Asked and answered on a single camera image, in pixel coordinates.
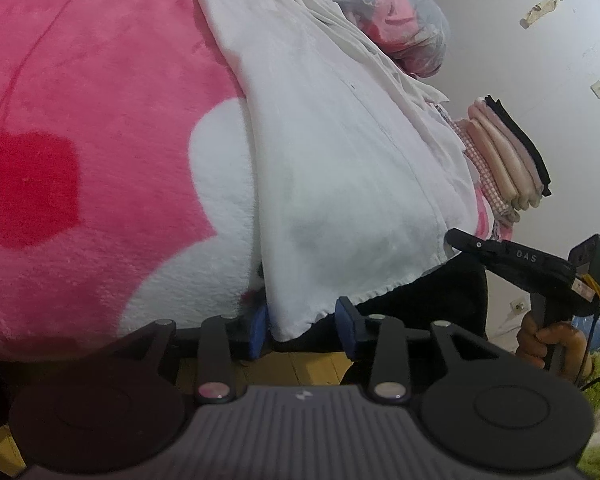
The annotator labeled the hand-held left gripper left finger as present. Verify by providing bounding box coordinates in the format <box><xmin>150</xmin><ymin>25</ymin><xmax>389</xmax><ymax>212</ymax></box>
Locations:
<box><xmin>116</xmin><ymin>305</ymin><xmax>272</xmax><ymax>407</ymax></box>

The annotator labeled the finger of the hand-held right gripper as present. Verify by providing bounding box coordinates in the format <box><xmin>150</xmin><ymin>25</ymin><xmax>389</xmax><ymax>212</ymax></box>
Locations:
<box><xmin>445</xmin><ymin>227</ymin><xmax>504</xmax><ymax>267</ymax></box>

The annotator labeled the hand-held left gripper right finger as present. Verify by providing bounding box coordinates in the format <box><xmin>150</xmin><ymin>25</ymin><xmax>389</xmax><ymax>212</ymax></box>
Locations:
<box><xmin>335</xmin><ymin>295</ymin><xmax>512</xmax><ymax>406</ymax></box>

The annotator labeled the white shirt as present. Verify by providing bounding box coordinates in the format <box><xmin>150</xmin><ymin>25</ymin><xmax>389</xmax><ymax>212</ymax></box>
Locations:
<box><xmin>125</xmin><ymin>0</ymin><xmax>481</xmax><ymax>343</ymax></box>

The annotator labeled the person's right hand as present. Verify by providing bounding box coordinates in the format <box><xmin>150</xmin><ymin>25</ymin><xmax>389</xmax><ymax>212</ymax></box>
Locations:
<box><xmin>516</xmin><ymin>310</ymin><xmax>594</xmax><ymax>387</ymax></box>

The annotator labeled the pink checkered cloth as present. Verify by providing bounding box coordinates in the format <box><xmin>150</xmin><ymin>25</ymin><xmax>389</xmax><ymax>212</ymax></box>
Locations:
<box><xmin>447</xmin><ymin>112</ymin><xmax>521</xmax><ymax>226</ymax></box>

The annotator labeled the peach folded garment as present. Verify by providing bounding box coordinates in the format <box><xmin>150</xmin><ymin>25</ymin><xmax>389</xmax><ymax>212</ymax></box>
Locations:
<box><xmin>466</xmin><ymin>105</ymin><xmax>533</xmax><ymax>211</ymax></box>

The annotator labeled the pale pink folded garment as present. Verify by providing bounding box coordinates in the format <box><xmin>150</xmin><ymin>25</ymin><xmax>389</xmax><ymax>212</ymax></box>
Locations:
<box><xmin>472</xmin><ymin>100</ymin><xmax>545</xmax><ymax>201</ymax></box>

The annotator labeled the black folded garment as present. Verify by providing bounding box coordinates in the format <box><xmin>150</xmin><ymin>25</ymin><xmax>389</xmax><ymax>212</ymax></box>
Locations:
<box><xmin>482</xmin><ymin>94</ymin><xmax>552</xmax><ymax>197</ymax></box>

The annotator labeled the pink and grey quilt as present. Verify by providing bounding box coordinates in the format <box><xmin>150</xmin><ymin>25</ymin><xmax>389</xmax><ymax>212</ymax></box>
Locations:
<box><xmin>252</xmin><ymin>0</ymin><xmax>451</xmax><ymax>78</ymax></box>

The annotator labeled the pink floral bed blanket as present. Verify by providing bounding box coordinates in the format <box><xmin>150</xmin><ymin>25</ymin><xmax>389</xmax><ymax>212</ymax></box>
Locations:
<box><xmin>0</xmin><ymin>0</ymin><xmax>513</xmax><ymax>361</ymax></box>

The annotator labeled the black cable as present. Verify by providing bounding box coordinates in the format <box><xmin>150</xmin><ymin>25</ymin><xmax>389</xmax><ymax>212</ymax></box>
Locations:
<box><xmin>577</xmin><ymin>290</ymin><xmax>600</xmax><ymax>392</ymax></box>

